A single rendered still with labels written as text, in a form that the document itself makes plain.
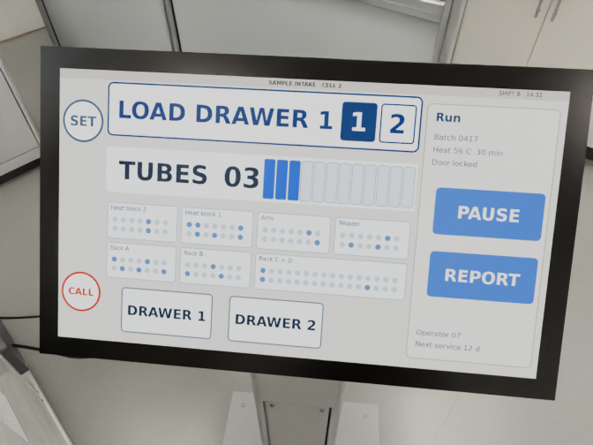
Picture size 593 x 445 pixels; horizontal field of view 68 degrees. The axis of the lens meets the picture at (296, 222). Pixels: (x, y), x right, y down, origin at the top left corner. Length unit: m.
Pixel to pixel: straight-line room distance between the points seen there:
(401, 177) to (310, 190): 0.09
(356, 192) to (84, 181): 0.27
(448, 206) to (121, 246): 0.32
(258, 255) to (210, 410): 1.11
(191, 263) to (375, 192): 0.19
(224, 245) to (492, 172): 0.26
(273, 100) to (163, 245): 0.18
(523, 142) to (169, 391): 1.33
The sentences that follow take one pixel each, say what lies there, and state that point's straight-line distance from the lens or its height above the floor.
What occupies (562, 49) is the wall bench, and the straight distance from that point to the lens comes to 2.45.
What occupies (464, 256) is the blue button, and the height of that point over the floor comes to 1.06.
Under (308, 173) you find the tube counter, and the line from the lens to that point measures 0.42.
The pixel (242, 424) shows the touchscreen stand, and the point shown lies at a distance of 1.44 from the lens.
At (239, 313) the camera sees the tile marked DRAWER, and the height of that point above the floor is 1.01.
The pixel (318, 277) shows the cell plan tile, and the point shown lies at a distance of 0.43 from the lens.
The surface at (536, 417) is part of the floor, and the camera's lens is 1.65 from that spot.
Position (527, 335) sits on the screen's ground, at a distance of 0.48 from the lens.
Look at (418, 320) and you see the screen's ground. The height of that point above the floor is 1.01.
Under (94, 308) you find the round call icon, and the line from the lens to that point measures 0.50.
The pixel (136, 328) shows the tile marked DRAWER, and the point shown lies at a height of 0.99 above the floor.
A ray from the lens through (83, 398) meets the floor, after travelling 1.64.
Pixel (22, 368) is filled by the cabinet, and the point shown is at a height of 0.23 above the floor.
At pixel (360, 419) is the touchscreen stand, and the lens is 1.45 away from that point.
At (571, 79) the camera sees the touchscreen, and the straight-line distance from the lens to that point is 0.48.
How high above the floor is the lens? 1.38
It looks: 46 degrees down
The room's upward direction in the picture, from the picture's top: straight up
